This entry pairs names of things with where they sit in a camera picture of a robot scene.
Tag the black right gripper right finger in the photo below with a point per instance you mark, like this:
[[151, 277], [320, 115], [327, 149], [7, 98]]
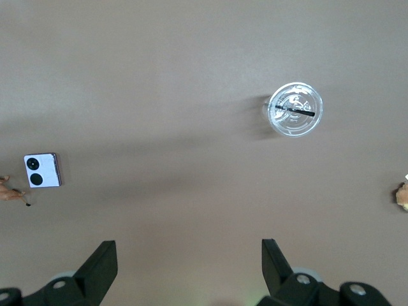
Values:
[[280, 277]]

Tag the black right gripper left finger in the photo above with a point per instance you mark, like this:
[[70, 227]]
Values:
[[92, 277]]

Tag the brown lion statue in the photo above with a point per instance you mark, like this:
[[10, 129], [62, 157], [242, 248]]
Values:
[[9, 192]]

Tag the lilac flip phone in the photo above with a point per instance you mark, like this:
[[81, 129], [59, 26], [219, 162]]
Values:
[[41, 170]]

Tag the brown plush toy with tag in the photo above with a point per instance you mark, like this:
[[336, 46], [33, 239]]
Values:
[[402, 192]]

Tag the black drinking straw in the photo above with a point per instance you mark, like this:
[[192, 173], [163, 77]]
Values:
[[294, 110]]

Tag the clear plastic lidded cup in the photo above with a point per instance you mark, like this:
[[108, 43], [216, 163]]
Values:
[[296, 110]]

